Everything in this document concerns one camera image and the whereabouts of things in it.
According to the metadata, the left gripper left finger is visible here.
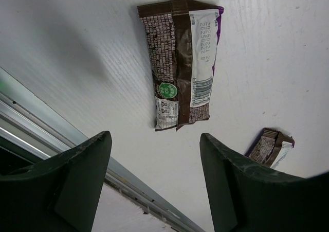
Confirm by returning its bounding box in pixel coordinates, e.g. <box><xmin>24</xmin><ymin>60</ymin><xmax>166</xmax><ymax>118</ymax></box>
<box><xmin>1</xmin><ymin>131</ymin><xmax>112</xmax><ymax>231</ymax></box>

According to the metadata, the aluminium front rail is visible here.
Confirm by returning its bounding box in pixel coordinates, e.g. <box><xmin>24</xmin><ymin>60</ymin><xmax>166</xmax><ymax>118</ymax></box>
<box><xmin>1</xmin><ymin>70</ymin><xmax>200</xmax><ymax>231</ymax></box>

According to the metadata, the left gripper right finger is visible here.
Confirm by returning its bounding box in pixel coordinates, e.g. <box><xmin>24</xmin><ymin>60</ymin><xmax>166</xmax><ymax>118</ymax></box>
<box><xmin>199</xmin><ymin>133</ymin><xmax>328</xmax><ymax>231</ymax></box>

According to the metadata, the brown chocolate bar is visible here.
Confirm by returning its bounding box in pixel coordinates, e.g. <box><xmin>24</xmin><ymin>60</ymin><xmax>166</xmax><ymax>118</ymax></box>
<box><xmin>137</xmin><ymin>0</ymin><xmax>224</xmax><ymax>131</ymax></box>
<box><xmin>245</xmin><ymin>128</ymin><xmax>295</xmax><ymax>169</ymax></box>

